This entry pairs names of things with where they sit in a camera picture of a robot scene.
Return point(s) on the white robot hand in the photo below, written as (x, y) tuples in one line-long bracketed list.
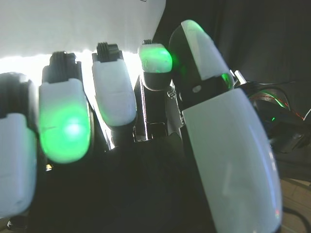
[(218, 157)]

